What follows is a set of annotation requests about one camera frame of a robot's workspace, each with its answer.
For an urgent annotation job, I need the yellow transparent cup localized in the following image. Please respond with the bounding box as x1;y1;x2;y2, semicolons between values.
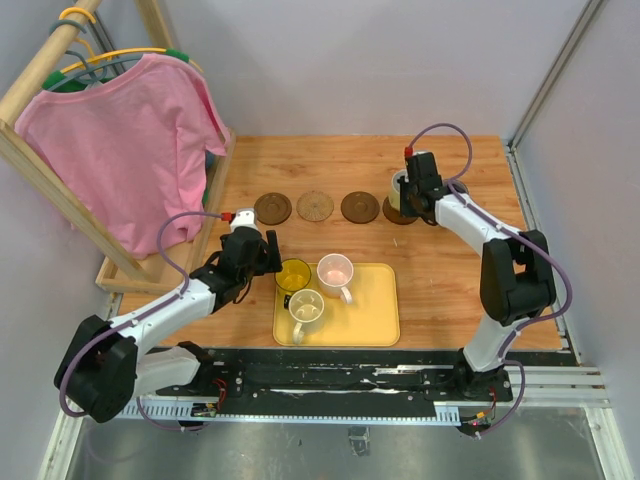
275;258;312;294

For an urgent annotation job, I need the white mug green handle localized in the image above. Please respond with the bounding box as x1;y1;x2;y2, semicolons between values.
388;169;407;213

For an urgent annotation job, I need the dark brown coaster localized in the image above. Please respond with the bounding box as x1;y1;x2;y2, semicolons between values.
382;197;417;225
254;192;292;225
341;191;380;224

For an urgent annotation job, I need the pink mug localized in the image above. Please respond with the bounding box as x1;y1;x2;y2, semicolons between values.
316;253;355;305

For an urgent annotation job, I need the light woven rattan coaster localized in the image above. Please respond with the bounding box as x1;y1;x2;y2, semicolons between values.
296;191;334;222

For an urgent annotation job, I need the purple transparent cup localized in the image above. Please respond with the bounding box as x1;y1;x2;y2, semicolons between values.
447;179;469;194

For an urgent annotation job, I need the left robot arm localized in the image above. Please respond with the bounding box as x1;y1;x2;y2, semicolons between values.
54;226;282;423

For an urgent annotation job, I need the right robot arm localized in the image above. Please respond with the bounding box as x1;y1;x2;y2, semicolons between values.
398;147;556;400

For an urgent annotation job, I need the beige smiley mug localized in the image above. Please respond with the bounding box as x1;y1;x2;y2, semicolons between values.
288;289;325;345

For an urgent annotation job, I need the yellow plastic tray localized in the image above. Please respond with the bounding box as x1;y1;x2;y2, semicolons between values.
302;263;400;348

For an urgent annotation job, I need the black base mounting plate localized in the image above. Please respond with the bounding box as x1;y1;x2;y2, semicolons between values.
158;348;513;418

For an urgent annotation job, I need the pink t-shirt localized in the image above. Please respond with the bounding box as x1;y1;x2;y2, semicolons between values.
14;54;230;259

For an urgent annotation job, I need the grey clothes hanger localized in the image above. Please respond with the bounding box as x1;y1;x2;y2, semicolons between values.
42;50;142;93

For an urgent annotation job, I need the yellow clothes hanger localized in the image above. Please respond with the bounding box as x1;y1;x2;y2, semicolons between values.
58;5;205;76

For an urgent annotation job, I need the wooden hanging rod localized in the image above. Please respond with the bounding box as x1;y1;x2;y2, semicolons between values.
1;24;80;126

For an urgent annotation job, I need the wooden clothes rack frame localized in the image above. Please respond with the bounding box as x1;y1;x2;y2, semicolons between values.
1;1;235;295

